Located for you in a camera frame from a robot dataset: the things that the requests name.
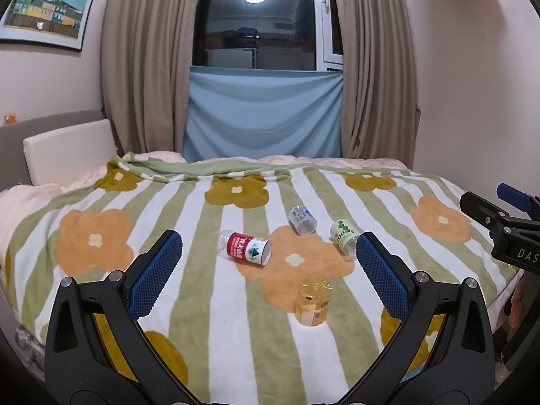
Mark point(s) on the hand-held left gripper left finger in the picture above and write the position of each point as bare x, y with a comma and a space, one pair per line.
155, 280

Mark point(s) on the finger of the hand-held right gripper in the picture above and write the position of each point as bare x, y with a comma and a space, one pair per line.
512, 196
481, 209

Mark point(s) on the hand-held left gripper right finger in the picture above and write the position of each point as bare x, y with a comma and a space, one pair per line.
383, 280

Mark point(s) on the red label clear cup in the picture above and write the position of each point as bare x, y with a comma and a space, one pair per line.
244, 249

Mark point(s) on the green label clear cup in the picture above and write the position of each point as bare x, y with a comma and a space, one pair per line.
345, 236

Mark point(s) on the yellow clear cup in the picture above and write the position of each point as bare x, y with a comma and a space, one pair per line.
313, 301

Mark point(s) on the blue label clear cup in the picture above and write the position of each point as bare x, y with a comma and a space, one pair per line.
302, 218

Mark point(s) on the person's right hand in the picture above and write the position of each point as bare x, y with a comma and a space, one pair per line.
517, 303

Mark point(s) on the floral striped blanket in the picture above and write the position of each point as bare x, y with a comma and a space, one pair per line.
253, 346

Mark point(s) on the white cushion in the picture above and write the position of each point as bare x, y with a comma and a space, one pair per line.
69, 152

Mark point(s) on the beige curtain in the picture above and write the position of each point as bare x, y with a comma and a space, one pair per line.
143, 63
375, 71

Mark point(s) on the grey bed headboard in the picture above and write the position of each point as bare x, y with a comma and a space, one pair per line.
55, 120

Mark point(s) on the light blue cloth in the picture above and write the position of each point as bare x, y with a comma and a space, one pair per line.
263, 114

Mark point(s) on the small orange object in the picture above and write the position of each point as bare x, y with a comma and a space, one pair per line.
9, 118

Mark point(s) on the window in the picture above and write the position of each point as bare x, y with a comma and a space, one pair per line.
253, 21

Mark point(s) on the framed wall poster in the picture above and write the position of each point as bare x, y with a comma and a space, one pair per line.
46, 4

